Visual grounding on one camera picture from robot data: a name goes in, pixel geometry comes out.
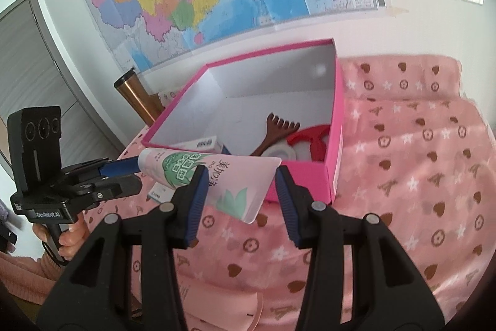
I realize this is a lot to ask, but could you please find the grey door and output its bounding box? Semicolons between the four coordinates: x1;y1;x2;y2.
0;0;128;180

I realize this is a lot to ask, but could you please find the pink cardboard box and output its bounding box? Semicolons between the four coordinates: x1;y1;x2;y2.
140;38;345;204

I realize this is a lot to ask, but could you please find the pink flat packet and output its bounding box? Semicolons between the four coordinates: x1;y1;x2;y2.
178;277;265;331

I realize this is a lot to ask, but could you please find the clear tape roll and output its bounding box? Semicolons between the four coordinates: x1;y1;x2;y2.
267;143;311;161

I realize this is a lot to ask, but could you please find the copper travel mug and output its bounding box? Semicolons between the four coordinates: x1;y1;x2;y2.
113;68;165;128

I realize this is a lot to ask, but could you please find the person's left hand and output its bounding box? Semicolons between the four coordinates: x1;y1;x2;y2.
33;217;92;262

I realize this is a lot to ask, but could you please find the pink aloe print tube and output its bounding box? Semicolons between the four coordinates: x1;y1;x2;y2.
138;147;282;225

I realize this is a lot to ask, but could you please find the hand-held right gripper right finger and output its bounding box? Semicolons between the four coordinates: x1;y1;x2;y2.
276;165;446;331

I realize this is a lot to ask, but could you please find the person's left forearm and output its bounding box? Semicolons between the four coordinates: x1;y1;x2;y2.
0;248;68;320

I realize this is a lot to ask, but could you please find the pink printed blanket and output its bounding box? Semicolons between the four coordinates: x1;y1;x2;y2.
83;56;491;331

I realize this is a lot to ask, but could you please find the brown wooden back scratcher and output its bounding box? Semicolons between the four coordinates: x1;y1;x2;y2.
250;113;301;157

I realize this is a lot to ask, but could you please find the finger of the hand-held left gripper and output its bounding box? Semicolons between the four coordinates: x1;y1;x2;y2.
97;156;141;180
95;176;142;200

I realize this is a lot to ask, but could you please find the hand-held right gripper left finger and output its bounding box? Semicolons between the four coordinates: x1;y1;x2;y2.
46;165;210;331

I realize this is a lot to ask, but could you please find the blue medicine box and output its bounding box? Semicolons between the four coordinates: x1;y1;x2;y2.
170;136;232;155

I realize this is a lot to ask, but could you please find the red corkscrew bottle opener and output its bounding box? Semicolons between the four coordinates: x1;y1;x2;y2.
286;123;332;163

